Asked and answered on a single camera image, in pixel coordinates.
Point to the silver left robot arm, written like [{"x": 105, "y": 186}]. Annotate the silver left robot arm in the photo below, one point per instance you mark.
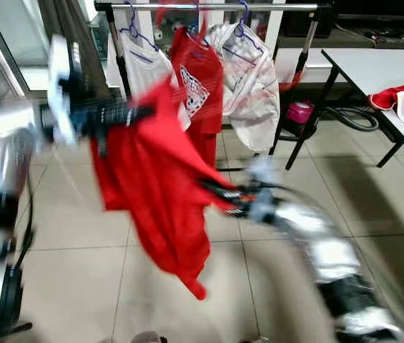
[{"x": 1, "y": 121}]

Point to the black media console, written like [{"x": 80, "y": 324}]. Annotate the black media console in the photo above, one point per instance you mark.
[{"x": 373, "y": 14}]

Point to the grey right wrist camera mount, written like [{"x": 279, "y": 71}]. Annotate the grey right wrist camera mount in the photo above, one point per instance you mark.
[{"x": 262, "y": 175}]

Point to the red shirt with printed logo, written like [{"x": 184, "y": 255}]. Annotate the red shirt with printed logo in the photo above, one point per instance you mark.
[{"x": 209, "y": 57}]

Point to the glass sliding door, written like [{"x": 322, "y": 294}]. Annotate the glass sliding door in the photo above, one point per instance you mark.
[{"x": 16, "y": 28}]

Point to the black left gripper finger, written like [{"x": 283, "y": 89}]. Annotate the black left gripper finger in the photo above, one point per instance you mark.
[{"x": 141, "y": 113}]

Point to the pink box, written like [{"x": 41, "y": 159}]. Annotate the pink box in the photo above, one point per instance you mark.
[{"x": 300, "y": 113}]

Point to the metal clothes rack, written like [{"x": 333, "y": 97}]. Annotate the metal clothes rack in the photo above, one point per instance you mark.
[{"x": 273, "y": 6}]

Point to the plain red shirt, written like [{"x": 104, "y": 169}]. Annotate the plain red shirt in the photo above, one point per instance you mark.
[{"x": 159, "y": 186}]

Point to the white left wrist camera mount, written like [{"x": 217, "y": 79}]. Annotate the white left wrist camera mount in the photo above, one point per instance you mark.
[{"x": 60, "y": 78}]

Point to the purple hanger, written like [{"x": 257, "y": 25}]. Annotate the purple hanger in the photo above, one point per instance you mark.
[
  {"x": 243, "y": 27},
  {"x": 131, "y": 28},
  {"x": 194, "y": 32}
]

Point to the white jacket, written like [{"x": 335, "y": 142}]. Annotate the white jacket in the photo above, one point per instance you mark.
[{"x": 255, "y": 107}]

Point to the red fabric piece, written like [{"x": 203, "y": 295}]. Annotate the red fabric piece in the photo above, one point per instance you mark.
[{"x": 384, "y": 98}]

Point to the white sleeveless shirt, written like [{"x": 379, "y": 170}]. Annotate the white sleeveless shirt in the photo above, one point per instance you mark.
[{"x": 148, "y": 71}]

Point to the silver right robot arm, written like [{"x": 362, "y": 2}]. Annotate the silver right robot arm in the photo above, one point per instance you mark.
[{"x": 330, "y": 257}]

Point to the robot right leg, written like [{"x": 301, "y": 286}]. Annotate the robot right leg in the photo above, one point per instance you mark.
[{"x": 257, "y": 339}]

